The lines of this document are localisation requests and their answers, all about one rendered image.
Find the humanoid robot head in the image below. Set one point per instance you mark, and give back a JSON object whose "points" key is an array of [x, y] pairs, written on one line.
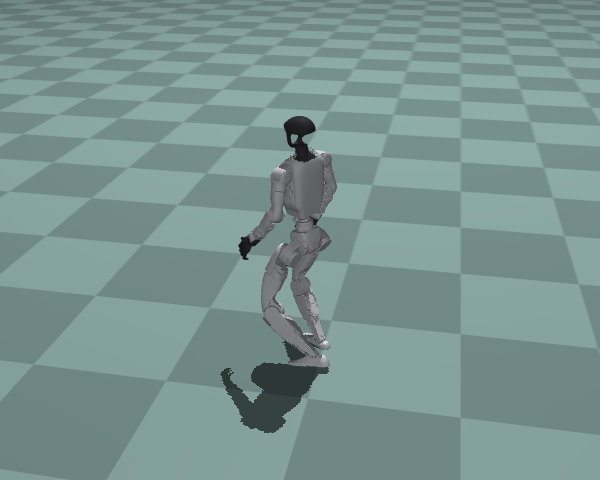
{"points": [[300, 125]]}

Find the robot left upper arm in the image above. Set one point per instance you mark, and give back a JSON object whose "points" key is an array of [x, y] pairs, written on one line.
{"points": [[280, 177]]}

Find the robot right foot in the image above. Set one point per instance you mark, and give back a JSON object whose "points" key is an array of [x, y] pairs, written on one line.
{"points": [[323, 345]]}

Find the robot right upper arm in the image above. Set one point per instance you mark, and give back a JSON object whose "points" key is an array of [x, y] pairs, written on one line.
{"points": [[330, 185]]}

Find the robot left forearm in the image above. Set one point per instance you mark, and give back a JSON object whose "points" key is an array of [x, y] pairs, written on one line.
{"points": [[263, 227]]}

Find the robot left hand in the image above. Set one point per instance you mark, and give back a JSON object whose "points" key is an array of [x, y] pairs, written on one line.
{"points": [[245, 246]]}

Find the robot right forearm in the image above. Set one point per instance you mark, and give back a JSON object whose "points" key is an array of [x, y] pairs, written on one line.
{"points": [[324, 204]]}

